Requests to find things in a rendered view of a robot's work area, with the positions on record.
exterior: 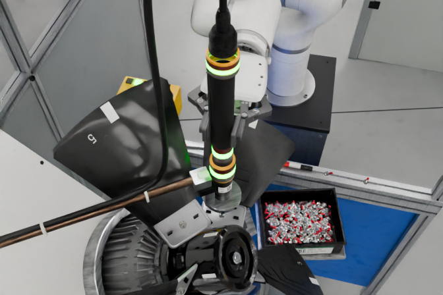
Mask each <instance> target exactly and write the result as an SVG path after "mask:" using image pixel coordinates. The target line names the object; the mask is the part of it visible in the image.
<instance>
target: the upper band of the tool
mask: <svg viewBox="0 0 443 295"><path fill-rule="evenodd" d="M237 52H238V53H236V54H235V55H236V56H237V57H236V56H235V55H234V56H232V57H230V58H226V59H220V58H217V57H214V56H213V55H211V54H210V52H209V50H208V48H207V50H206V58H207V60H208V61H209V62H210V63H212V64H213V65H216V66H218V67H228V66H231V65H233V64H235V63H236V62H237V61H238V60H239V57H240V51H239V48H238V50H237ZM212 58H213V59H212ZM218 60H228V61H230V62H229V63H217V62H215V61H218ZM209 67H210V66H209ZM210 68H211V67H210ZM212 69H213V68H212ZM214 70H215V69H214ZM230 70H232V69H230ZM218 71H228V70H218Z"/></svg>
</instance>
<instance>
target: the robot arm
mask: <svg viewBox="0 0 443 295"><path fill-rule="evenodd" d="M346 1H347V0H227V8H228V9H229V12H230V14H231V24H232V25H233V27H234V28H235V30H236V32H237V44H238V48H239V51H240V68H239V72H238V73H237V74H236V75H235V104H234V115H236V116H237V117H235V122H234V125H233V129H232V131H231V143H230V146H231V147H233V148H235V145H236V142H237V140H240V141H241V138H242V135H243V131H244V128H246V127H247V125H248V124H250V123H252V122H254V121H257V120H258V119H259V118H264V117H269V116H271V115H272V107H271V105H273V106H275V107H283V108H289V107H296V106H299V105H302V104H304V103H305V102H307V101H308V100H309V99H310V98H311V97H312V95H313V93H314V88H315V81H314V77H313V75H312V74H311V73H310V71H309V70H308V69H307V65H308V61H309V55H310V48H311V44H312V38H313V35H314V31H315V29H316V28H317V27H319V26H321V25H323V24H324V23H326V22H327V21H329V20H330V19H332V18H333V17H335V16H336V15H337V14H338V13H339V12H340V11H341V9H342V8H343V7H344V5H345V2H346ZM281 7H285V8H289V9H288V10H285V11H282V12H281ZM218 8H219V0H194V3H193V5H192V13H191V27H192V29H193V31H194V32H196V33H197V34H200V35H201V36H206V37H208V34H209V32H210V30H211V29H212V26H213V25H214V24H215V23H216V12H217V9H218ZM187 97H188V101H189V102H190V103H192V104H193V105H194V106H196V107H197V109H198V110H199V111H200V113H201V114H202V116H203V117H202V120H201V123H200V126H199V133H202V141H203V142H207V141H208V137H209V118H208V85H207V74H205V76H204V79H203V81H202V83H201V85H199V86H197V87H196V88H195V89H193V90H192V91H190V92H189V93H188V94H187ZM200 97H201V98H200Z"/></svg>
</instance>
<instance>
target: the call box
mask: <svg viewBox="0 0 443 295"><path fill-rule="evenodd" d="M127 78H133V77H129V76H126V77H125V79H124V80H123V83H122V84H121V87H120V89H119V91H118V93H117V94H119V93H121V92H123V91H125V90H127V89H129V88H131V87H133V86H135V85H134V81H135V80H136V79H137V80H142V82H144V81H147V80H144V79H139V78H133V79H134V80H133V82H132V84H126V83H125V82H126V80H127ZM170 90H171V94H172V96H173V100H174V103H175V107H176V110H177V114H178V116H179V114H180V112H181V109H182V99H181V87H180V86H176V85H173V84H171V86H170Z"/></svg>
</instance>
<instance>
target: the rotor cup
mask: <svg viewBox="0 0 443 295"><path fill-rule="evenodd" d="M213 232H217V235H215V236H207V237H204V235H205V234H209V233H213ZM235 252H239V254H240V256H241V261H240V263H239V264H236V263H234V261H233V254H234V253H235ZM195 261H197V262H198V263H197V265H198V267H197V270H196V272H195V274H194V276H193V278H192V280H191V282H190V284H189V286H188V288H187V291H186V292H185V294H184V295H210V294H236V293H241V292H244V291H246V290H247V289H249V288H250V287H251V285H252V284H253V282H254V280H255V278H256V274H257V270H258V254H257V250H256V246H255V243H254V240H253V239H252V236H251V235H250V234H249V232H248V231H247V230H246V229H245V228H243V227H242V226H239V225H223V226H218V227H211V228H206V229H205V230H203V231H202V232H200V233H198V234H197V235H196V236H194V237H192V238H191V239H189V240H187V241H186V242H185V243H183V244H181V245H180V246H178V247H177V248H173V249H171V248H170V247H169V246H168V245H167V244H166V242H164V244H163V248H162V253H161V260H160V264H161V272H162V277H163V281H164V283H166V282H169V281H172V280H173V279H174V278H175V277H177V276H178V275H179V274H181V273H182V272H183V271H184V270H185V269H186V268H188V267H189V266H190V265H192V264H193V263H194V262H195ZM214 273H215V275H216V278H207V279H203V277H202V275H205V274H214Z"/></svg>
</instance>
